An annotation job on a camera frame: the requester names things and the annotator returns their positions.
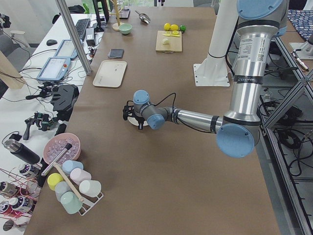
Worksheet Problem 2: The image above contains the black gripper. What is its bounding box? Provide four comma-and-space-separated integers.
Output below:
123, 100, 145, 130

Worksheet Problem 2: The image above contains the beige round plate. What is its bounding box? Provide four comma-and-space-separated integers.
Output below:
128, 117, 148, 127

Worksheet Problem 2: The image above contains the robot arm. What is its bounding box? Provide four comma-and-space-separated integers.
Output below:
123, 0, 289, 158

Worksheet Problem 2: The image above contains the cream rabbit tray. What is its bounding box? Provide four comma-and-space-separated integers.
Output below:
93, 60, 127, 88

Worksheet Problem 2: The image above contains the white steamed bun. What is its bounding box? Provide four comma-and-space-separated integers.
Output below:
162, 38, 169, 45

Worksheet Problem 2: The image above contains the black tray with glasses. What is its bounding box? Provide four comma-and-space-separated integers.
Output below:
119, 9, 131, 20

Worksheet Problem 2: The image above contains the steel tongs black tip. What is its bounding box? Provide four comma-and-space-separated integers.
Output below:
41, 143, 72, 177

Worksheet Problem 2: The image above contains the grey folded cloth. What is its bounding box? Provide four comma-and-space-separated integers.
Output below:
108, 48, 124, 59

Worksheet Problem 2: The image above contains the wooden cutting board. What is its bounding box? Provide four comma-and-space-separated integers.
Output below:
156, 30, 182, 52

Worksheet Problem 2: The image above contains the pink bowl with ice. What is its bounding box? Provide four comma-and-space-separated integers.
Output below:
43, 133, 82, 166

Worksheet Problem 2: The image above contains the white cup rack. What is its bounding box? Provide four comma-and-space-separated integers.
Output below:
47, 160, 104, 216

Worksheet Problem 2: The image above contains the yellow plastic knife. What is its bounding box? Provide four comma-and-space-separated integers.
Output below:
163, 34, 180, 37

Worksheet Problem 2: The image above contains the mint green bowl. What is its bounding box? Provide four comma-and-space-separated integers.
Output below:
119, 23, 133, 35

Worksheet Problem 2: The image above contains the wooden cup stand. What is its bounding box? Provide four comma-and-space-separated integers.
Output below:
110, 0, 123, 31

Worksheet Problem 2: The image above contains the yellow lemon near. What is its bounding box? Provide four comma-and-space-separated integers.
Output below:
163, 23, 171, 31

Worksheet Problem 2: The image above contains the yellow lemon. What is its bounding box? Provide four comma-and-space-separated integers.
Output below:
163, 23, 171, 31
170, 24, 179, 31

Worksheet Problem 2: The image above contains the yellow lemon far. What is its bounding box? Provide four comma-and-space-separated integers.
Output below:
170, 24, 179, 31

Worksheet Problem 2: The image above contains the lower teach pendant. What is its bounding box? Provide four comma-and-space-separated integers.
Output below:
37, 57, 71, 81

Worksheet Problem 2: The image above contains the teach pendant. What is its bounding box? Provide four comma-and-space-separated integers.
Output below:
54, 39, 77, 60
37, 57, 71, 81

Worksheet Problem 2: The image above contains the green lime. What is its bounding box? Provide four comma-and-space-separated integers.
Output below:
179, 25, 186, 33

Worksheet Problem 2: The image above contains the upper teach pendant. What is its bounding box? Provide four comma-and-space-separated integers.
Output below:
54, 39, 77, 60

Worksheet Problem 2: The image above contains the steel scoop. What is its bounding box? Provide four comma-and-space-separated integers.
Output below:
135, 10, 151, 24

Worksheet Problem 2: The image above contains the black monitor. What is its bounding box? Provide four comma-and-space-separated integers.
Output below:
92, 0, 110, 32

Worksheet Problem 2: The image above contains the black keyboard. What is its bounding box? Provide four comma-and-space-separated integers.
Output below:
75, 18, 90, 41

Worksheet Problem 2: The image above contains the black thermos bottle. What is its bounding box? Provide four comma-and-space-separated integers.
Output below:
3, 139, 40, 165

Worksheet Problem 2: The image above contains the black computer mouse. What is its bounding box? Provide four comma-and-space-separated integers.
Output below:
46, 39, 58, 46

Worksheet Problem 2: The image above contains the aluminium frame post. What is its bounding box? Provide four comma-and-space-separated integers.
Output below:
56, 0, 91, 75

